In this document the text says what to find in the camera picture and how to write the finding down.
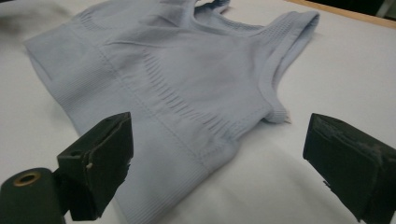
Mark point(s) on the light blue ribbed tank top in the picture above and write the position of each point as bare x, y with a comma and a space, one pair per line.
186, 77

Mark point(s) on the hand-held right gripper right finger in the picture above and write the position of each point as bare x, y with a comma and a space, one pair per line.
351, 161

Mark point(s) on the white table mat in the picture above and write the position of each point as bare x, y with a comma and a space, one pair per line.
342, 77

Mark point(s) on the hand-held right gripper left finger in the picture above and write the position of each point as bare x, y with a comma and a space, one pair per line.
96, 161

